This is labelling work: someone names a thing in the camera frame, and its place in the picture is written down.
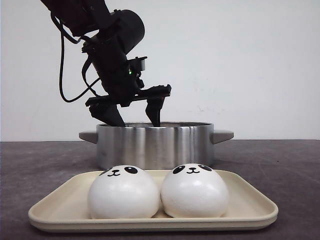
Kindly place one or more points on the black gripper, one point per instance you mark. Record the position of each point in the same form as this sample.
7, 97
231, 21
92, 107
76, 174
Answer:
120, 78

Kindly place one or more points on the panda bun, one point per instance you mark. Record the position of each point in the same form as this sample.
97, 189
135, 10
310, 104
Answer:
123, 192
194, 190

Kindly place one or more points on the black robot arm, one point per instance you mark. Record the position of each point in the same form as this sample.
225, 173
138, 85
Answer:
108, 38

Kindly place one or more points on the stainless steel pot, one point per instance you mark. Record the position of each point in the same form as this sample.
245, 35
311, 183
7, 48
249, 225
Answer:
155, 148

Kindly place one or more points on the beige rectangular tray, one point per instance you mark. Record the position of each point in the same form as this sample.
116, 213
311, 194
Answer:
65, 210

